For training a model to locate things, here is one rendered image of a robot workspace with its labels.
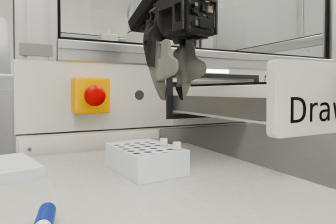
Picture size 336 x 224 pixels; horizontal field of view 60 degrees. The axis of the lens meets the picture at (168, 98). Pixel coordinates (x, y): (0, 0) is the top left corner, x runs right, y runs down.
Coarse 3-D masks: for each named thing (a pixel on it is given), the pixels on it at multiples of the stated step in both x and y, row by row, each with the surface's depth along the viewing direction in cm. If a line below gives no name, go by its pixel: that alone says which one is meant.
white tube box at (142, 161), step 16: (112, 144) 48; (128, 144) 48; (144, 144) 49; (112, 160) 46; (128, 160) 40; (144, 160) 38; (160, 160) 40; (176, 160) 41; (128, 176) 40; (144, 176) 39; (160, 176) 40; (176, 176) 41
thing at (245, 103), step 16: (176, 96) 69; (192, 96) 62; (208, 96) 57; (224, 96) 53; (240, 96) 49; (256, 96) 46; (192, 112) 63; (208, 112) 57; (224, 112) 52; (240, 112) 49; (256, 112) 45
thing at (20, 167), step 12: (0, 156) 48; (12, 156) 48; (24, 156) 48; (0, 168) 40; (12, 168) 40; (24, 168) 40; (36, 168) 41; (0, 180) 38; (12, 180) 39; (24, 180) 40
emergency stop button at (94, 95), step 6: (90, 90) 55; (96, 90) 55; (102, 90) 56; (84, 96) 55; (90, 96) 55; (96, 96) 55; (102, 96) 56; (90, 102) 55; (96, 102) 55; (102, 102) 56
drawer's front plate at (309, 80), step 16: (272, 64) 40; (288, 64) 41; (304, 64) 42; (320, 64) 44; (272, 80) 40; (288, 80) 41; (304, 80) 42; (320, 80) 44; (272, 96) 40; (288, 96) 41; (304, 96) 42; (320, 96) 44; (272, 112) 40; (288, 112) 41; (272, 128) 40; (288, 128) 41; (304, 128) 42; (320, 128) 44
